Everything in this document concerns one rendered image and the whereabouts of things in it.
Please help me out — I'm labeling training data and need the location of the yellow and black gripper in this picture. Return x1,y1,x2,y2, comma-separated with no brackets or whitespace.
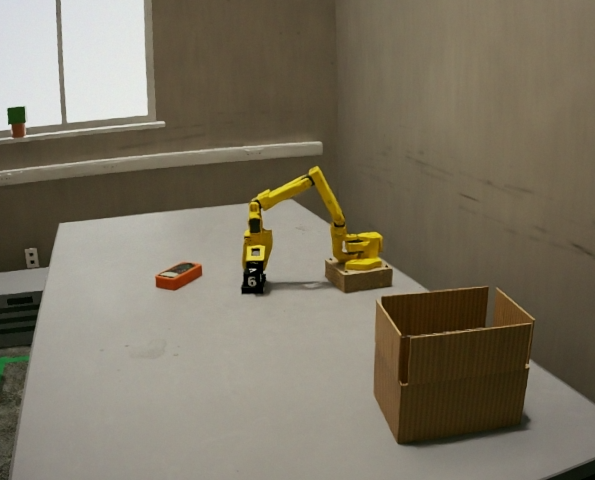
242,228,273,271

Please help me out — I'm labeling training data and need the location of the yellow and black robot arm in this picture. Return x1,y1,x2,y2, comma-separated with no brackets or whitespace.
248,166,382,271

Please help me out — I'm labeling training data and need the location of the orange digital multimeter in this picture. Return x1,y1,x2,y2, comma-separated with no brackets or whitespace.
155,261,202,290

